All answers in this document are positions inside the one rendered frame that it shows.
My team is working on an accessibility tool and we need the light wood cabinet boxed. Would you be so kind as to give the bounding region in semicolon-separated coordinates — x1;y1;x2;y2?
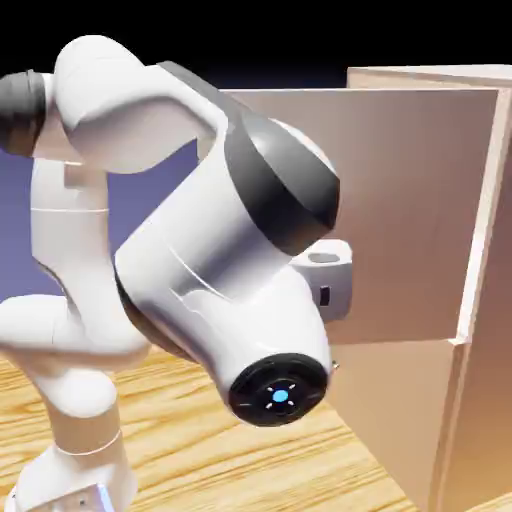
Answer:
218;64;512;512

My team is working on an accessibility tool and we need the light wood cabinet door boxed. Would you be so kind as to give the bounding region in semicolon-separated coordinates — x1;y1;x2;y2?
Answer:
329;338;472;512
218;88;512;347

